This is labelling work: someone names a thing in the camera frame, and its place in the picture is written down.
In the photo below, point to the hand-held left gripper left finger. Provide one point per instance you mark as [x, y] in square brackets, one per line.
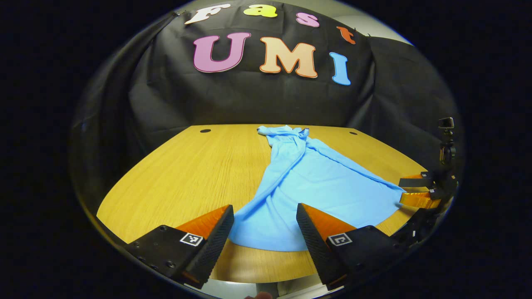
[216, 241]

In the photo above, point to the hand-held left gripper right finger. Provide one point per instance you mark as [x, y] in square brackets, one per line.
[314, 245]

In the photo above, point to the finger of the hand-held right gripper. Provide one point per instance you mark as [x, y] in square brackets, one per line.
[419, 200]
[415, 181]

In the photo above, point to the black backdrop cloth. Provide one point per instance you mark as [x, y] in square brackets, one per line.
[249, 99]

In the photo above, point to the light blue T-shirt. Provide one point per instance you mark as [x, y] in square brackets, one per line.
[324, 187]

